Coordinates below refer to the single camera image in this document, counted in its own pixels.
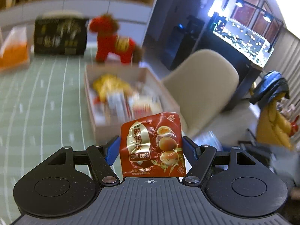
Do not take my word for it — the dark dried fruit packet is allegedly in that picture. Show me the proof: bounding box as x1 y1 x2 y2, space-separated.
107 91 128 122

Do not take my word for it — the red quail eggs packet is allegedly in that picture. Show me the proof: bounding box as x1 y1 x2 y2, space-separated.
119 112 186 178

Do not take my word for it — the blue pink candy packet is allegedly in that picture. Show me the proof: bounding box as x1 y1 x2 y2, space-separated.
193 131 223 151

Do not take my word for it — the beige chair right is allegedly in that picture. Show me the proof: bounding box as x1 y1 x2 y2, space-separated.
162 49 239 138

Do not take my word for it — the black plum gift bag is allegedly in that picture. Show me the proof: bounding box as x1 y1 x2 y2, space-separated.
34 16 89 55

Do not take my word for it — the orange tissue box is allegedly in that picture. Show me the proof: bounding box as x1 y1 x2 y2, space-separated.
1 26 30 72

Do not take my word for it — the gold foil snack packet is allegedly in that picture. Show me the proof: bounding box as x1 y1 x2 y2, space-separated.
92 74 134 104

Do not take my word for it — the red plush horse toy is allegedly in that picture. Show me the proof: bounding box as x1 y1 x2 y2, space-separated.
88 13 143 65

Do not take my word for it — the green grid tablecloth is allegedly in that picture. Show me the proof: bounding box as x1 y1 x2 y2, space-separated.
1 48 96 224

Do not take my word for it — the pink cardboard box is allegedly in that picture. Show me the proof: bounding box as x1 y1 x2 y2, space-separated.
84 64 180 144

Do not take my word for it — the yellow black jacket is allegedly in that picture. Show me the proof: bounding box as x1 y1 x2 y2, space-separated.
250 71 299 150

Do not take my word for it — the rice cracker snack bag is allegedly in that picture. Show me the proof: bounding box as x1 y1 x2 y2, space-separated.
128 93 163 119

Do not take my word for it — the fish tank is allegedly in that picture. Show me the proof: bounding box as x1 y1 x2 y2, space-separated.
209 0 284 68

